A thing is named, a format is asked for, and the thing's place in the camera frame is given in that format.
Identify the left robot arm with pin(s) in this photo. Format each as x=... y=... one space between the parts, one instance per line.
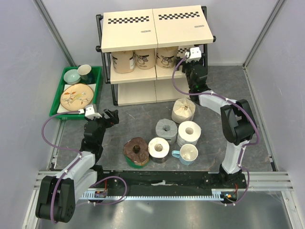
x=58 y=194

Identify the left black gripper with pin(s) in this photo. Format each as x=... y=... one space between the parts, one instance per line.
x=115 y=119

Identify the white paper roll front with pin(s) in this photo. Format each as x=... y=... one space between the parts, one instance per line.
x=158 y=150

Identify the round painted bird plate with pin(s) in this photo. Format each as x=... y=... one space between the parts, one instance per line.
x=76 y=97

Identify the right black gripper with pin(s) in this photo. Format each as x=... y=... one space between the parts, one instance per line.
x=185 y=64

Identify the green plastic tray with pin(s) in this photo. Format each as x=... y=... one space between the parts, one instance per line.
x=96 y=87

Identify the dark green white cup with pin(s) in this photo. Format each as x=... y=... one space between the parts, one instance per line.
x=85 y=72

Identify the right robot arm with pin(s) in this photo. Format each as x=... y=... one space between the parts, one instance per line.
x=238 y=123

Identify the black frame beige shelf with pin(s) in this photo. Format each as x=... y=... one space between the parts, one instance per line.
x=185 y=27

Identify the white paper roll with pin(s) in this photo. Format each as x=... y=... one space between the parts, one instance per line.
x=188 y=133
x=158 y=150

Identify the cream wrapped tied roll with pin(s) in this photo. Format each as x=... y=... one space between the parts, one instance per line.
x=183 y=110

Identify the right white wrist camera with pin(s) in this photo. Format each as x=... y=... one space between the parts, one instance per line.
x=194 y=54

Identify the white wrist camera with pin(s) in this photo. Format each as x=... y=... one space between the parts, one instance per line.
x=194 y=54
x=91 y=112

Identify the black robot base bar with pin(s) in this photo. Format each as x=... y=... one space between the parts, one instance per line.
x=168 y=183

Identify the grey wrapped paper roll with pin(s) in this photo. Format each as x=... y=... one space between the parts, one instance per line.
x=167 y=129

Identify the tan roll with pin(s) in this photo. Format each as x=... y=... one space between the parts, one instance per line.
x=123 y=61
x=166 y=57
x=145 y=58

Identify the dark brown wrapped roll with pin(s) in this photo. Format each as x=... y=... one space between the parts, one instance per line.
x=136 y=152

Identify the pale celadon bowl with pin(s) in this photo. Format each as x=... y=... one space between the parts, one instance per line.
x=72 y=77

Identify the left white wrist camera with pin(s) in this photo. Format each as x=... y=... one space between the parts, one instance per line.
x=91 y=112

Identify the light blue white mug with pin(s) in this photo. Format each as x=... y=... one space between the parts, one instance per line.
x=187 y=154

